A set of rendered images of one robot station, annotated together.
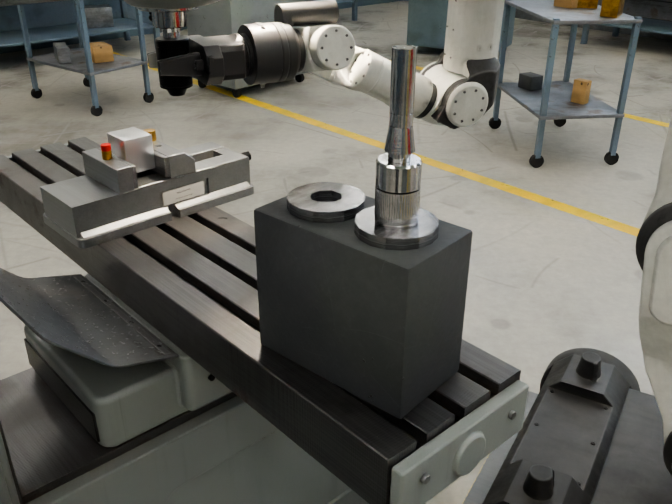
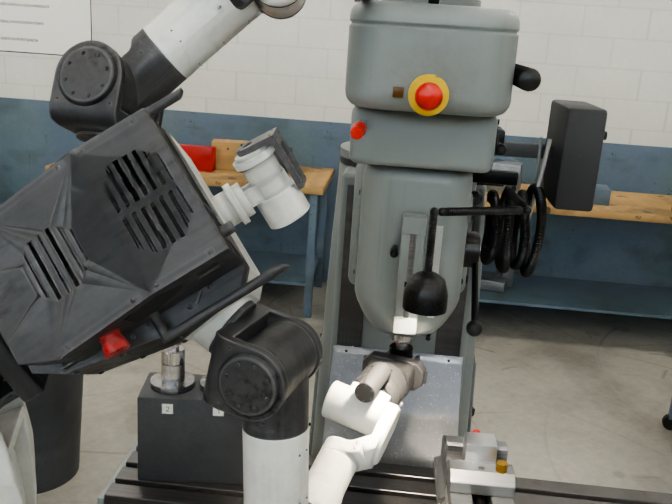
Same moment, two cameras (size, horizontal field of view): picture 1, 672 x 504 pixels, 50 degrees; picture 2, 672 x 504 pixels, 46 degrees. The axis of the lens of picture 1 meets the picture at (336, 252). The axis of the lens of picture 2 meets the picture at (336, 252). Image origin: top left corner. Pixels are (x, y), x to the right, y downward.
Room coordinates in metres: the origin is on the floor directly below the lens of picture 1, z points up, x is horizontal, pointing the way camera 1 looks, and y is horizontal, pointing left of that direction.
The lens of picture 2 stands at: (1.96, -0.84, 1.85)
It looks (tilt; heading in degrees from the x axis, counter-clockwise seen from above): 16 degrees down; 136
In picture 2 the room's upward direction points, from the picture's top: 4 degrees clockwise
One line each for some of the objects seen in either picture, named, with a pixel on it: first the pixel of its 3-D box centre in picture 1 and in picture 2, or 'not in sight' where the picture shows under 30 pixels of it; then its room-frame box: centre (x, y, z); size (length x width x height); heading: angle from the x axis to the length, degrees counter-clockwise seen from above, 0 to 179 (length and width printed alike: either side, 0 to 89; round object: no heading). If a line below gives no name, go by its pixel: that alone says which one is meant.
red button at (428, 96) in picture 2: not in sight; (428, 96); (1.20, 0.05, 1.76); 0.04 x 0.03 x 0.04; 42
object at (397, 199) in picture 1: (397, 194); (173, 366); (0.69, -0.06, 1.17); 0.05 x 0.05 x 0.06
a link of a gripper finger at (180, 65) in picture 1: (180, 66); not in sight; (1.00, 0.22, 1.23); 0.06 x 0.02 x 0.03; 117
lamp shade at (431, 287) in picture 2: not in sight; (426, 290); (1.19, 0.09, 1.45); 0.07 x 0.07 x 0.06
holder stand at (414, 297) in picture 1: (358, 286); (196, 424); (0.72, -0.03, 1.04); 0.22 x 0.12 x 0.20; 49
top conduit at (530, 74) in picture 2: not in sight; (509, 72); (1.12, 0.36, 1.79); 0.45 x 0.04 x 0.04; 132
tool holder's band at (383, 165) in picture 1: (398, 163); (173, 350); (0.69, -0.06, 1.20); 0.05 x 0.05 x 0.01
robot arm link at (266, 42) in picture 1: (234, 58); (386, 381); (1.07, 0.15, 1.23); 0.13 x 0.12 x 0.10; 27
